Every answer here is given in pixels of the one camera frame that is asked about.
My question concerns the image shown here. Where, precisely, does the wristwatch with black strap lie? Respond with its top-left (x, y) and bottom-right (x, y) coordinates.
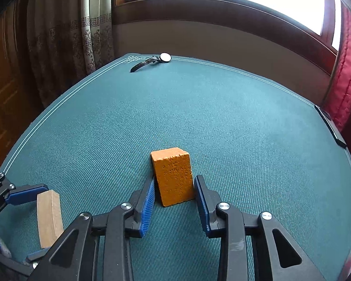
top-left (130, 53), bottom-right (172, 73)

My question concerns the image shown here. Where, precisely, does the orange block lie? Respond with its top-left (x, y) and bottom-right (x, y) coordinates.
top-left (150, 147), bottom-right (196, 207)

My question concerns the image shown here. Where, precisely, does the wooden cabinet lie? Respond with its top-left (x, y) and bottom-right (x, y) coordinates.
top-left (0, 0), bottom-right (44, 176)

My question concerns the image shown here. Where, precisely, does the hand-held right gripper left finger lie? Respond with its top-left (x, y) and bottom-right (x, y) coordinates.
top-left (29, 173), bottom-right (156, 281)

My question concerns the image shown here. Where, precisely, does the beige patterned curtain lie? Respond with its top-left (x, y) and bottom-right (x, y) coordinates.
top-left (26, 0), bottom-right (116, 109)

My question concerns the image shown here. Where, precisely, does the black phone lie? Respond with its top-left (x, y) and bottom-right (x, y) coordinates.
top-left (314, 104), bottom-right (348, 149)

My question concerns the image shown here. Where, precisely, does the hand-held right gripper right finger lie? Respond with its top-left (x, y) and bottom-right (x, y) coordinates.
top-left (194, 175), bottom-right (328, 281)

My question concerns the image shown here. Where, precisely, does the small tan wooden block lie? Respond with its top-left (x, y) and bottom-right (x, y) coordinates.
top-left (37, 190), bottom-right (64, 249)

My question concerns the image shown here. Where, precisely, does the window with brown frame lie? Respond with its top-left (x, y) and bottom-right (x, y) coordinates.
top-left (113, 0), bottom-right (344, 62)

